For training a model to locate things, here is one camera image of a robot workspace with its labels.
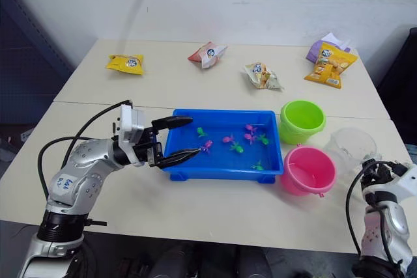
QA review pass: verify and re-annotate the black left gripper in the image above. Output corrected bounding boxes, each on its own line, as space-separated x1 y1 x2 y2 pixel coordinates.
134 115 205 171

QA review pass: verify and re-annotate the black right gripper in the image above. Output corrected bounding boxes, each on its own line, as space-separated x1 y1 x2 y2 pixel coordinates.
362 158 409 182

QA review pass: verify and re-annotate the clear plastic cup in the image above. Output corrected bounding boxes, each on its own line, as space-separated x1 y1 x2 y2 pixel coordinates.
324 127 379 175

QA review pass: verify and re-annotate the blue plastic tub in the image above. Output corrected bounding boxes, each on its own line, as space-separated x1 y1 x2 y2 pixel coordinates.
162 108 285 184

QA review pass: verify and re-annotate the pink plastic bucket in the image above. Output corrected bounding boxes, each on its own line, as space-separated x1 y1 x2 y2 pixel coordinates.
280 146 338 199

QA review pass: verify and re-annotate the green plastic bucket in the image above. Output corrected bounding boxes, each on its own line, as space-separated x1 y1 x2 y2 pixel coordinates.
279 100 327 145

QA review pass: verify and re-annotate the black chair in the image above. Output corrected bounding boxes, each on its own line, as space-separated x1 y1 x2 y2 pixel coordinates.
379 27 417 146

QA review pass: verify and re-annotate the red and white snack bag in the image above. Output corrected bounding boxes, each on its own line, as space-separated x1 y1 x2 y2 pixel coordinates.
187 41 228 70

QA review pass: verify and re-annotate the small yellow snack bag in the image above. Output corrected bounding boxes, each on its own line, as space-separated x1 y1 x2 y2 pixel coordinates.
104 53 145 76

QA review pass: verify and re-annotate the large yellow chips bag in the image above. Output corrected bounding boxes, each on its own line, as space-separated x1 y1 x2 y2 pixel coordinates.
304 42 359 90

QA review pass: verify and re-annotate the beige snack bag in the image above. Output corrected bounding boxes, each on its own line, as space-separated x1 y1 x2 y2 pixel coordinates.
242 61 285 91

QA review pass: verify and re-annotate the dark rounded shape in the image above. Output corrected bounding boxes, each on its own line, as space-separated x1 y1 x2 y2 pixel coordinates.
148 245 205 278

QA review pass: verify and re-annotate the purple snack bag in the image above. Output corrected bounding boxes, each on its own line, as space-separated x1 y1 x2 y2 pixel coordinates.
306 32 353 64

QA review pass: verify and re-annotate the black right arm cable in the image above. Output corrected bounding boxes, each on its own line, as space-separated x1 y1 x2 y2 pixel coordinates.
345 160 371 255

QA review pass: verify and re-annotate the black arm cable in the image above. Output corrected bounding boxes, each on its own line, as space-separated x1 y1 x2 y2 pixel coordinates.
345 160 371 255
36 98 134 201

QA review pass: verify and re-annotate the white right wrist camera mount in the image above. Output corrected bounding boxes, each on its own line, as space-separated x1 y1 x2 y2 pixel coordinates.
394 162 417 210

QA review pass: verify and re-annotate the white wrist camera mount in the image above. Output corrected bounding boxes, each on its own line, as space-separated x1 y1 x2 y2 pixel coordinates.
394 162 417 210
116 104 154 167

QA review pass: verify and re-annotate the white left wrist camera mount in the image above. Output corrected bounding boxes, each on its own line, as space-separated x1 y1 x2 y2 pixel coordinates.
116 104 154 167

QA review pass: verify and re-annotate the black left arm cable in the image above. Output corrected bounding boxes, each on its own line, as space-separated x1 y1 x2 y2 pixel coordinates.
36 98 134 201

